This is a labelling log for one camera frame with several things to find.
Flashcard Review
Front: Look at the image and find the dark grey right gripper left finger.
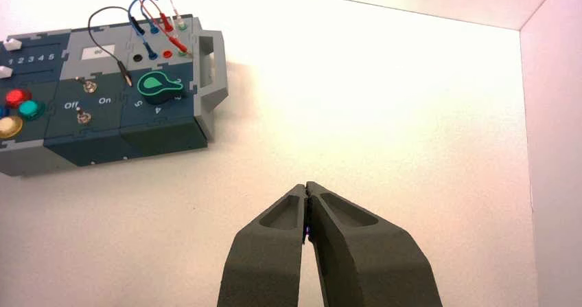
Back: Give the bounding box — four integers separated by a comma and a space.
217, 183, 310, 307

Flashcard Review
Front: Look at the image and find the red push button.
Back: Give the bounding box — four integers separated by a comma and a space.
5, 89, 32, 109

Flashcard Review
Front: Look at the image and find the blue banana plug cable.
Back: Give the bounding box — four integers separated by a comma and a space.
128, 0, 160, 61

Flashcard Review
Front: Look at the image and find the white display label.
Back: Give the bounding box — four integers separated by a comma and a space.
80, 44, 117, 61

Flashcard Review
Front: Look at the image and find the teal push button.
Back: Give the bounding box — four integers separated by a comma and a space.
18, 100, 45, 122

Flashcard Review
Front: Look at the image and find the red banana plug cable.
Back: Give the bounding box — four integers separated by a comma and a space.
139, 0, 189, 55

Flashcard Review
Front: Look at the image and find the clear white plug cable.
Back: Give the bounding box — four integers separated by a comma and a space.
163, 0, 194, 58

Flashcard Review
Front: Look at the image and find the green black rotary knob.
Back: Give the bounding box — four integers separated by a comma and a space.
137, 70, 185, 105

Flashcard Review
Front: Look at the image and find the blue grey control box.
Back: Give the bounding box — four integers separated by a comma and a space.
0, 14, 229, 177

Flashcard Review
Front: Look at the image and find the black banana plug cable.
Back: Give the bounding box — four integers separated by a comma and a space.
87, 6, 146, 87

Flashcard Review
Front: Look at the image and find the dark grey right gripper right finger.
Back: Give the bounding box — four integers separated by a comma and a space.
306, 181, 443, 307

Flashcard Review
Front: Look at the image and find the yellow push button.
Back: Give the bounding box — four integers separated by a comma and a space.
0, 115, 25, 140

